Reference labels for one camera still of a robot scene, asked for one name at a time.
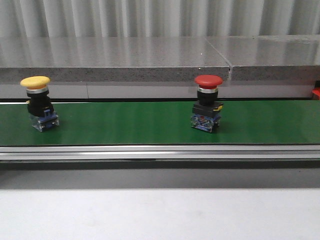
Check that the red mushroom push button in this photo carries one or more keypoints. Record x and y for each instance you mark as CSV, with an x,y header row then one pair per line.
x,y
206,110

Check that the yellow mushroom push button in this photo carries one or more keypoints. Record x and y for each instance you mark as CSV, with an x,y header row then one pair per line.
x,y
40,108

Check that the green conveyor belt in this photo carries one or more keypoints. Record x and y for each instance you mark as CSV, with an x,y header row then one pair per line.
x,y
165,122

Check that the grey stone counter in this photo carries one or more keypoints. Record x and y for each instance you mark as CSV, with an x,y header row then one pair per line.
x,y
87,68

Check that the red plastic object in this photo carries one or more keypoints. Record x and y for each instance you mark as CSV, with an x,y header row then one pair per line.
x,y
316,91

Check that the white pleated curtain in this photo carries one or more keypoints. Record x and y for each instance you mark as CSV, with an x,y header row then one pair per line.
x,y
158,18

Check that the aluminium conveyor frame rail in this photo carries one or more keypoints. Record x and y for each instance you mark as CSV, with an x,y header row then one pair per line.
x,y
183,156

